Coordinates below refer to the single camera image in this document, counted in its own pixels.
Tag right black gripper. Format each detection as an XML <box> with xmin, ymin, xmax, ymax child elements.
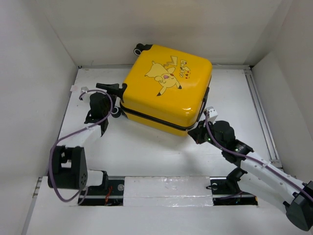
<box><xmin>187</xmin><ymin>119</ymin><xmax>225</xmax><ymax>151</ymax></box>

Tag yellow hard-shell suitcase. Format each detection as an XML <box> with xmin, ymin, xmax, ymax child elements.
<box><xmin>117</xmin><ymin>44</ymin><xmax>213</xmax><ymax>136</ymax></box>

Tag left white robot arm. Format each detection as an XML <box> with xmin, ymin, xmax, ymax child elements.
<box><xmin>48</xmin><ymin>83</ymin><xmax>125</xmax><ymax>190</ymax></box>

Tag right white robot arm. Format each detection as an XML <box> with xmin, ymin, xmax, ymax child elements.
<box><xmin>188</xmin><ymin>120</ymin><xmax>313</xmax><ymax>231</ymax></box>

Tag small pink paper scrap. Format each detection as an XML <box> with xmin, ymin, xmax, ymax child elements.
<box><xmin>70</xmin><ymin>85</ymin><xmax>78</xmax><ymax>92</ymax></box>

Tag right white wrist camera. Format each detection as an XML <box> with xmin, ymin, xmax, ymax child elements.
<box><xmin>203</xmin><ymin>106</ymin><xmax>218</xmax><ymax>124</ymax></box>

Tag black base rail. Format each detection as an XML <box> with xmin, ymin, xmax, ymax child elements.
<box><xmin>78</xmin><ymin>176</ymin><xmax>258</xmax><ymax>208</ymax></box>

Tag aluminium side rail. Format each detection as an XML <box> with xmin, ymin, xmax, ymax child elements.
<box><xmin>244</xmin><ymin>66</ymin><xmax>284</xmax><ymax>170</ymax></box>

